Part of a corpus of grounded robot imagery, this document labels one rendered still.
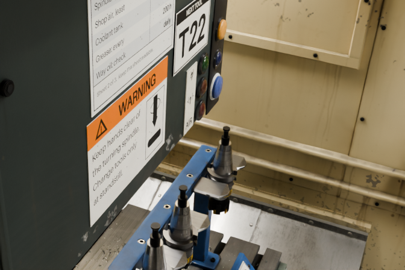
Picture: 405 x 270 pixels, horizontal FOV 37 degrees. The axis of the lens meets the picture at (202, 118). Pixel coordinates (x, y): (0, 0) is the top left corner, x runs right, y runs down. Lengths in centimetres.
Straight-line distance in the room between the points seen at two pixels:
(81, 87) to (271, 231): 133
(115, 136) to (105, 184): 4
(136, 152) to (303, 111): 102
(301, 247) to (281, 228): 8
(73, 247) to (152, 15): 22
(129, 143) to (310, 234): 122
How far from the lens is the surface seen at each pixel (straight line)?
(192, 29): 66
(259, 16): 151
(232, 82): 161
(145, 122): 60
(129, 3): 51
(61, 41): 43
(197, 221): 115
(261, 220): 177
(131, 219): 164
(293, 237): 174
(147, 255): 99
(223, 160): 124
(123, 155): 57
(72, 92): 46
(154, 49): 58
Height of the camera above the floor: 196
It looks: 31 degrees down
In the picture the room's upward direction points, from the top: 4 degrees clockwise
